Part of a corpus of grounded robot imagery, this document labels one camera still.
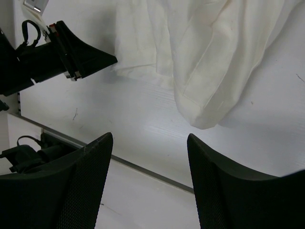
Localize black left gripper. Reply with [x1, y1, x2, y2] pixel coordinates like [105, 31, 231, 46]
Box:
[0, 21, 118, 96]

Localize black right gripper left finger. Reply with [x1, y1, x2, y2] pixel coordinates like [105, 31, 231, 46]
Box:
[0, 133, 113, 229]

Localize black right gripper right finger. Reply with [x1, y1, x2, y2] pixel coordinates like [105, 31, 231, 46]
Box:
[187, 134, 305, 229]

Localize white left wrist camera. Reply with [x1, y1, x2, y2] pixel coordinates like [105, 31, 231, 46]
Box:
[20, 0, 57, 43]

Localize white pleated skirt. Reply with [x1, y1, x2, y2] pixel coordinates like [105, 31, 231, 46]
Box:
[114, 0, 298, 129]

